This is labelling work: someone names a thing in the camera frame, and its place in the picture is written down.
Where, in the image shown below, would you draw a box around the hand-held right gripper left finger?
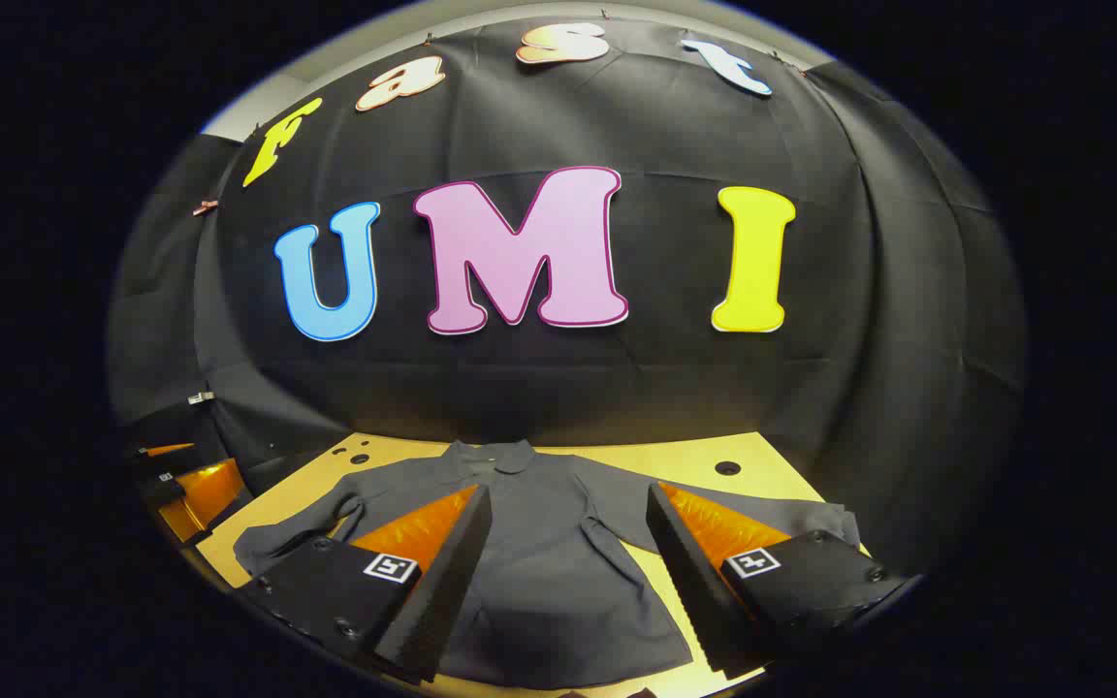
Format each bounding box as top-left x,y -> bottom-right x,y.
246,483 -> 494,684

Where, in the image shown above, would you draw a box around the black backdrop cloth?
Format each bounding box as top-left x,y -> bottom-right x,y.
108,15 -> 1030,583

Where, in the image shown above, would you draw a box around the grey collared shirt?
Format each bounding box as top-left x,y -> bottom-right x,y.
234,439 -> 860,691

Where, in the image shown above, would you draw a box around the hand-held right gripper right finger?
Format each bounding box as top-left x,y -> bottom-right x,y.
646,482 -> 909,680

